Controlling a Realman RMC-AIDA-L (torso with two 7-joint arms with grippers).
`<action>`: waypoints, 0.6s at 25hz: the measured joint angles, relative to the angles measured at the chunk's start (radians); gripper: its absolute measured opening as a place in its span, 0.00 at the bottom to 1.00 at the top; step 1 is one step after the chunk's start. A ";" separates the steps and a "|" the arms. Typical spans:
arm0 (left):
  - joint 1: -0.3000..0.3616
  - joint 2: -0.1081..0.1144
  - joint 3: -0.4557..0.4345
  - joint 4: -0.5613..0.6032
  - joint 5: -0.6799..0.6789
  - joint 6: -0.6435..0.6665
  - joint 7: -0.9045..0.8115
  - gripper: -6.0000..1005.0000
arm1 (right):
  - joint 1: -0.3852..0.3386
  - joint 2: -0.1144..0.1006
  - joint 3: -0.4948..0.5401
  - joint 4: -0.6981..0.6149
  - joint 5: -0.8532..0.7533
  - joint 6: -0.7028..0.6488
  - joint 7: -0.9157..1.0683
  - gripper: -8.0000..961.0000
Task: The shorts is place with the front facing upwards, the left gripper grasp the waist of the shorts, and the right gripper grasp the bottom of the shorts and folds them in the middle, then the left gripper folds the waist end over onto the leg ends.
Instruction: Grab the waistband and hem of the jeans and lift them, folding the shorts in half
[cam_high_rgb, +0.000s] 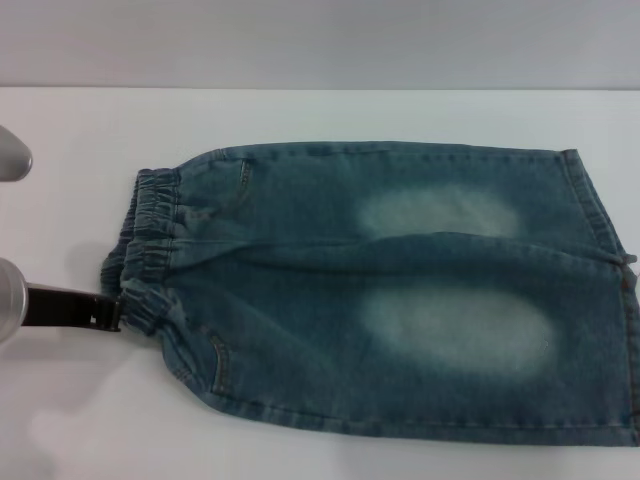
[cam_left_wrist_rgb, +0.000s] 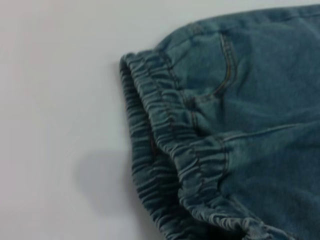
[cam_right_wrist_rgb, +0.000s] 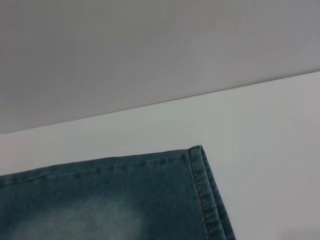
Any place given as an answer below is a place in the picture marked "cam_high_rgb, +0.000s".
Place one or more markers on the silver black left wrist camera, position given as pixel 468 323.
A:
pixel 12 155

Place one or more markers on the blue denim shorts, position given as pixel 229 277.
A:
pixel 350 280

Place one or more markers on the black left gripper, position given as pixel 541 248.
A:
pixel 55 307

